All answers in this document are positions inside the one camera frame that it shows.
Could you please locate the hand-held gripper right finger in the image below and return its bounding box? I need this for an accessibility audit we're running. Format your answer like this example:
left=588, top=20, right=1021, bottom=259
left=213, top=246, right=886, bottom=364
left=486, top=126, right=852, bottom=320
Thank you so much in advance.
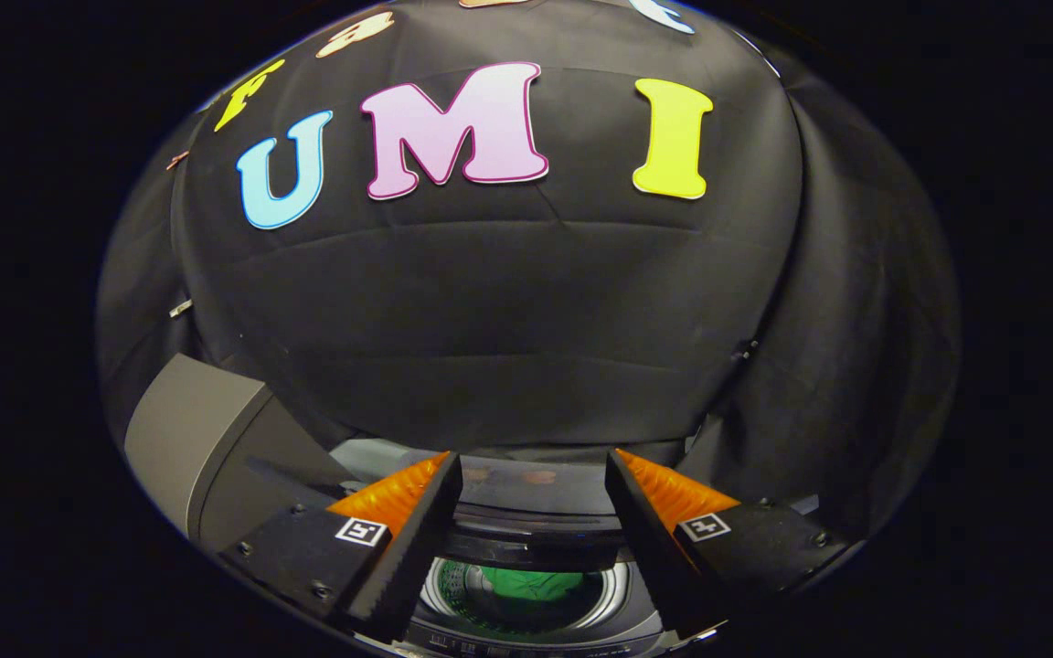
left=604, top=448, right=856, bottom=641

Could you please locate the grey washing machine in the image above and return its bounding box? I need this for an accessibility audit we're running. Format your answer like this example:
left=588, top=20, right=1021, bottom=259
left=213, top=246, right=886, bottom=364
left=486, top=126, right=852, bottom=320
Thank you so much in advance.
left=330, top=437, right=729, bottom=658

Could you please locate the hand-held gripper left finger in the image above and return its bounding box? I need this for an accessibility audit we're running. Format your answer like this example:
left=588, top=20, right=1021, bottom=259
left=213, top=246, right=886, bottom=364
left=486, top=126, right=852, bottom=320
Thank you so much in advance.
left=216, top=451, right=463, bottom=645

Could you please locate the green shirt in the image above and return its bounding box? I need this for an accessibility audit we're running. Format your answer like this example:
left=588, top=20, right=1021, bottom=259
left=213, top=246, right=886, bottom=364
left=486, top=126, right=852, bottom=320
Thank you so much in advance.
left=476, top=565, right=587, bottom=609

